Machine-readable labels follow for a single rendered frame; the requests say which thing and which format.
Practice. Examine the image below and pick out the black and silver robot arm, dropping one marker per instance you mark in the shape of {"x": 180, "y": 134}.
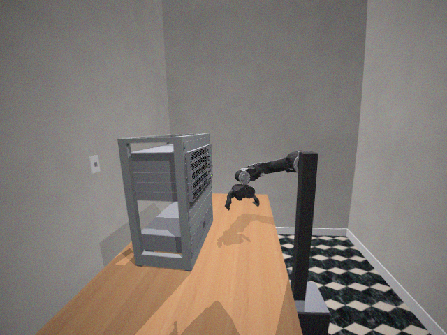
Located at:
{"x": 261, "y": 169}

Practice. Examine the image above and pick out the grey server rack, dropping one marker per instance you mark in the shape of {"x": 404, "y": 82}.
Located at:
{"x": 150, "y": 175}

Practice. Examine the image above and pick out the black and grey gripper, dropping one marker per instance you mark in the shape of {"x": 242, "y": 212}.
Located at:
{"x": 241, "y": 191}

